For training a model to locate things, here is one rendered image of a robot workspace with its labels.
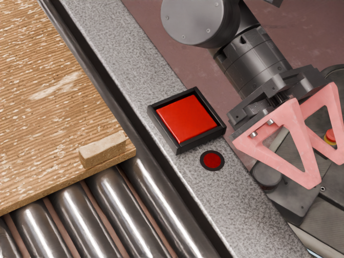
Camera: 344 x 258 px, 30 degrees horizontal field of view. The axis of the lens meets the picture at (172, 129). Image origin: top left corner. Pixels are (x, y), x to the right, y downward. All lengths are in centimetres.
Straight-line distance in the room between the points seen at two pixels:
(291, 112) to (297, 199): 102
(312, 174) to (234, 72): 12
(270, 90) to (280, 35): 173
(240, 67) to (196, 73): 151
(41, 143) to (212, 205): 22
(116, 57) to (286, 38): 144
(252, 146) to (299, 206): 99
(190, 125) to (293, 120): 29
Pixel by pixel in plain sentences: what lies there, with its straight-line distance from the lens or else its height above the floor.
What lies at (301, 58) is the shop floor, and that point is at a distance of 226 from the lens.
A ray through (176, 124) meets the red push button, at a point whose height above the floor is 93.
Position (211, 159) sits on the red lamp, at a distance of 82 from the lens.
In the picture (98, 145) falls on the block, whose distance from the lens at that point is 76.
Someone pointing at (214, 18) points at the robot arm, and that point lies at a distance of 55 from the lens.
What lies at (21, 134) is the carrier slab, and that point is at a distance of 81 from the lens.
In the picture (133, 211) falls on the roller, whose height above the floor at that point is 92.
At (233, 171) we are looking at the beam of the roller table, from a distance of 81.
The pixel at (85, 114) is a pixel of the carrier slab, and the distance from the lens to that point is 82.
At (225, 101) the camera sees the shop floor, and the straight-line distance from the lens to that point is 206.
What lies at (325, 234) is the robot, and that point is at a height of 24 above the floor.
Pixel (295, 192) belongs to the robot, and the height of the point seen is 28.
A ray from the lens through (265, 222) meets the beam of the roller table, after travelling 78.
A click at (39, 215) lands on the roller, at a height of 92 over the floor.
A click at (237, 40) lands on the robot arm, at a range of 62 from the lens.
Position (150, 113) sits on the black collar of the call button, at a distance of 84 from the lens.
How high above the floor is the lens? 159
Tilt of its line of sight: 54 degrees down
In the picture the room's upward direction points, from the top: 9 degrees clockwise
